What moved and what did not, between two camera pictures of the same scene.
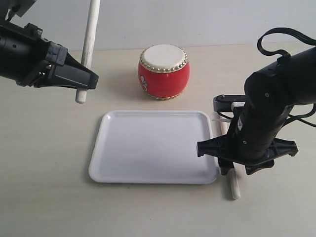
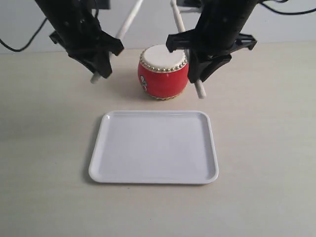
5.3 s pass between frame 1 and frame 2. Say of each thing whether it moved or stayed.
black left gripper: moved
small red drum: stayed
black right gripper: moved
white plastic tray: stayed
